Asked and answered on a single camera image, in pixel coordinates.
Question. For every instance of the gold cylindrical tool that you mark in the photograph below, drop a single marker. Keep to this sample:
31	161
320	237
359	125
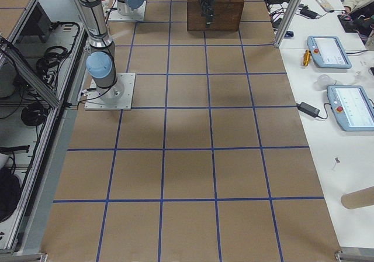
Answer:
306	58

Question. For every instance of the teach pendant tablet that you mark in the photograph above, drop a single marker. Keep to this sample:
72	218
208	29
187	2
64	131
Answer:
351	107
328	52

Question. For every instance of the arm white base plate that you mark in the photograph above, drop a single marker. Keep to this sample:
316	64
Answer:
118	97
136	16

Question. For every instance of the white light bulb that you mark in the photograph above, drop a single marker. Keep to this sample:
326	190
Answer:
324	81

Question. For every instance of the aluminium frame post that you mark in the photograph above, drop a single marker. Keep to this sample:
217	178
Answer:
286	21

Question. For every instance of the lower teach pendant tablet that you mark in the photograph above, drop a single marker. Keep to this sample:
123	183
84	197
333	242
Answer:
351	107

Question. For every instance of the black power adapter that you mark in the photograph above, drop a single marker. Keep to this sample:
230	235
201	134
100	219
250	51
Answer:
308	109

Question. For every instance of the upper teach pendant tablet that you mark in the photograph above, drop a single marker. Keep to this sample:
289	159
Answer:
328	52

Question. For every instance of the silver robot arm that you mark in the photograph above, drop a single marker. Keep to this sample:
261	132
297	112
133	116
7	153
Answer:
131	1
100	64

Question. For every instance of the small blue black device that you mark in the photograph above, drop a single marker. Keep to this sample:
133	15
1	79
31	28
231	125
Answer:
289	34

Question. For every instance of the white smartphone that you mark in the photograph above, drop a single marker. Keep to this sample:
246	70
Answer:
325	5

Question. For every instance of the cardboard tube roll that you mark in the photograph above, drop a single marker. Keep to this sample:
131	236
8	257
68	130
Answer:
358	199

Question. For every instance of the dark wooden cabinet box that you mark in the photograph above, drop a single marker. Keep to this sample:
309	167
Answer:
226	16

